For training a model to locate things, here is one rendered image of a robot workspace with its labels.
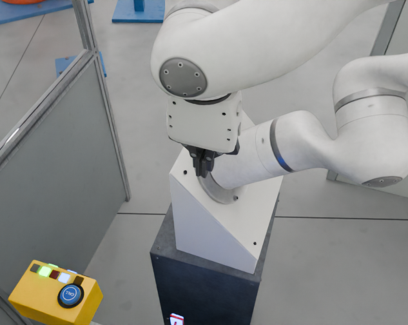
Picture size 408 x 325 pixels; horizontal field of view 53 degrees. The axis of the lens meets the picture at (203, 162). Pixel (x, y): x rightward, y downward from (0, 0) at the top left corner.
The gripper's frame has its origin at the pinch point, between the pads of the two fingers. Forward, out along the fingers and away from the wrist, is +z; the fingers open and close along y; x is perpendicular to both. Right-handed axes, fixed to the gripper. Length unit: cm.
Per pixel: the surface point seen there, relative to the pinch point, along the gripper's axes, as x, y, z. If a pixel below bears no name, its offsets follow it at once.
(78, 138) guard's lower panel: -54, 70, 70
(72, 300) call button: 15.5, 23.4, 35.1
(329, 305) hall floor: -52, -47, 143
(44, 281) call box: 13.3, 31.7, 36.2
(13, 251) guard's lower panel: -6, 70, 79
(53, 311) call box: 18.4, 26.4, 36.2
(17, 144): -27, 70, 46
